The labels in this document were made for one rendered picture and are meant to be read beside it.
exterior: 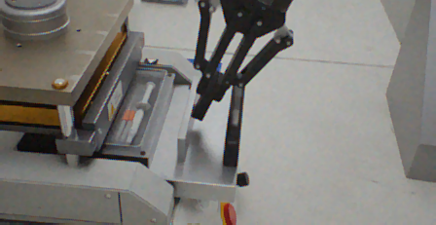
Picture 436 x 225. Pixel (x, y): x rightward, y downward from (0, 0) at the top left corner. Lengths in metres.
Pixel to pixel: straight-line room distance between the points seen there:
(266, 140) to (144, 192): 0.49
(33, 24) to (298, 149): 0.60
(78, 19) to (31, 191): 0.23
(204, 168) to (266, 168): 0.34
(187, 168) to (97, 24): 0.22
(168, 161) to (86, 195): 0.12
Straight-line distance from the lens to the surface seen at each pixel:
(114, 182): 0.57
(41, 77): 0.56
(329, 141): 1.05
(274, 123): 1.07
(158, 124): 0.65
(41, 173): 0.60
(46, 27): 0.62
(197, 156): 0.64
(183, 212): 0.65
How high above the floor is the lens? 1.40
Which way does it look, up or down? 36 degrees down
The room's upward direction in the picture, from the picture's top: 3 degrees clockwise
